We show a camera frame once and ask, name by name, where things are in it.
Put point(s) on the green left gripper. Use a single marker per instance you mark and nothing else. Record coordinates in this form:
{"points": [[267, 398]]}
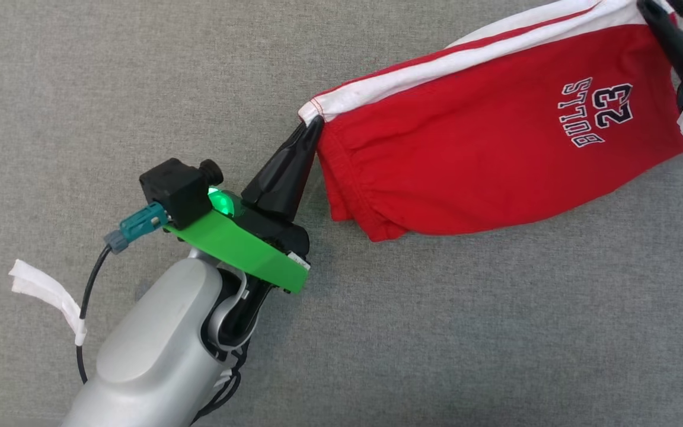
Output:
{"points": [[241, 249]]}

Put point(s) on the red white basketball shorts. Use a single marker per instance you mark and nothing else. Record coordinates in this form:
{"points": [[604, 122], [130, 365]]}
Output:
{"points": [[466, 148]]}

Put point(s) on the grey fabric sofa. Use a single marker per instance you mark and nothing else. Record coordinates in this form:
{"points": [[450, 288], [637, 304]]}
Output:
{"points": [[495, 326]]}

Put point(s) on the white tape tag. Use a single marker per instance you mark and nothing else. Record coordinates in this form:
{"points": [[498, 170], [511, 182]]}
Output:
{"points": [[45, 290]]}

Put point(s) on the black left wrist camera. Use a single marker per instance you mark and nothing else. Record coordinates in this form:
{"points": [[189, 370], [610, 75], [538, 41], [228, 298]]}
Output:
{"points": [[175, 187]]}

